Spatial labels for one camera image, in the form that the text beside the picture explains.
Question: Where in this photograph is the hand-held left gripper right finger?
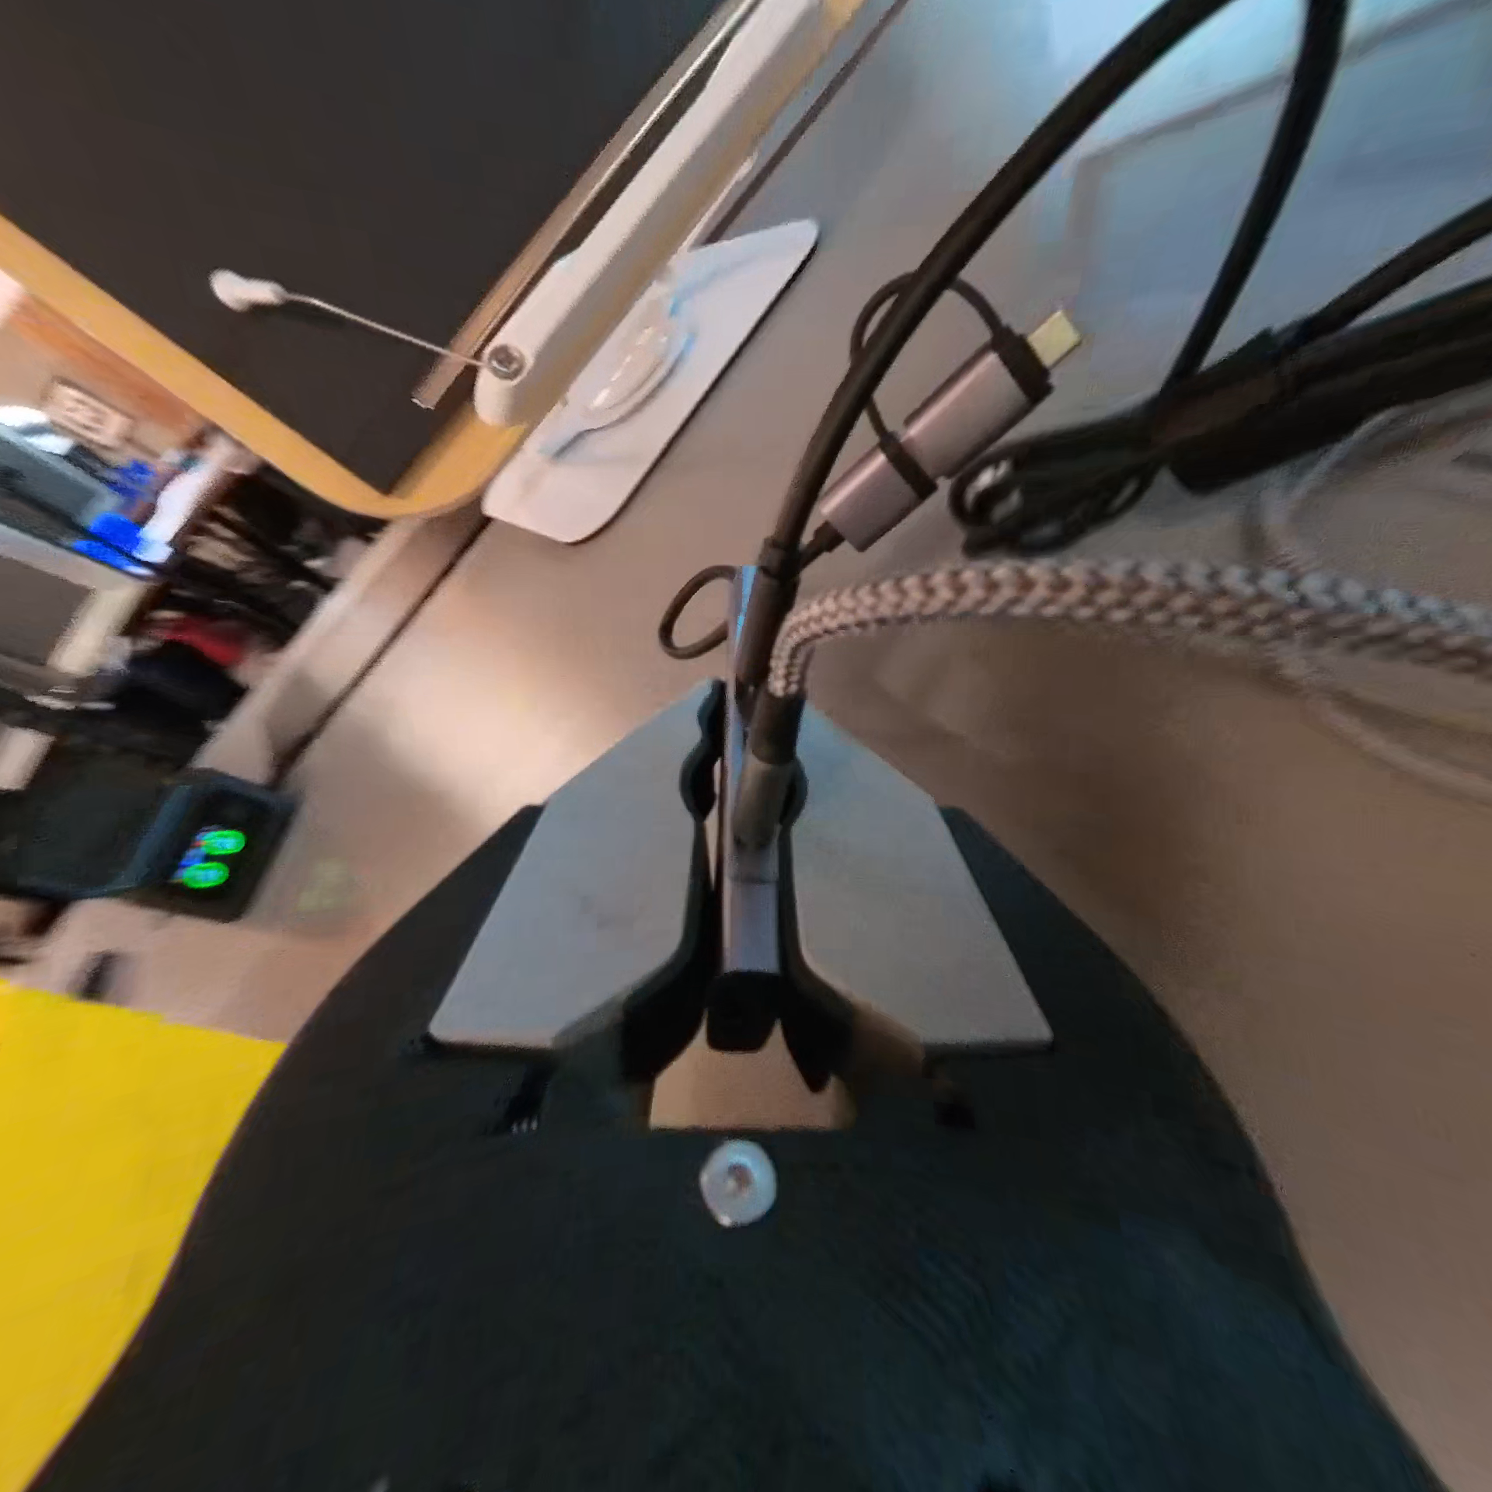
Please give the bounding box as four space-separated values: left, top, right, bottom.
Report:
780 699 1054 1094

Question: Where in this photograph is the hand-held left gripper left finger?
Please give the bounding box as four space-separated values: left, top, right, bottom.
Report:
430 679 730 1080

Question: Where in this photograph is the braided grey usb-c cable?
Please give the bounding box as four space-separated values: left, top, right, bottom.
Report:
729 402 1492 852

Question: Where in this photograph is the black hub cable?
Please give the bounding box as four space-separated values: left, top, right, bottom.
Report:
656 0 1237 701

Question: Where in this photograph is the grey usb adapter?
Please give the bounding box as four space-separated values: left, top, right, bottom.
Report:
851 271 1084 468

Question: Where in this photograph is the black charger with green lights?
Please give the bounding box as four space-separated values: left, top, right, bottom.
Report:
117 772 300 925

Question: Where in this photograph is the white tablet stand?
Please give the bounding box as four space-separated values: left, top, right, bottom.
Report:
210 0 867 546

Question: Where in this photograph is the black panel with wooden edge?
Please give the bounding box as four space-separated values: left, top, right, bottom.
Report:
0 0 819 521

